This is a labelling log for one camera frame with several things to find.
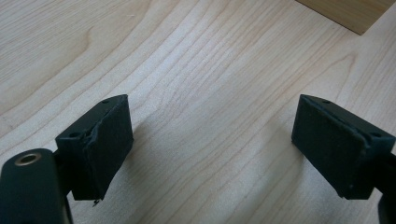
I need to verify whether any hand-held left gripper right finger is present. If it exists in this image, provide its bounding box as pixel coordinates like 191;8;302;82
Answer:
290;93;396;201

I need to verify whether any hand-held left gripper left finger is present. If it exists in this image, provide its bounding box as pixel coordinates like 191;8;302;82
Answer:
54;93;134;202

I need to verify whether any light brown wooden box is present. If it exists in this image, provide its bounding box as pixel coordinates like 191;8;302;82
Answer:
294;0;396;35

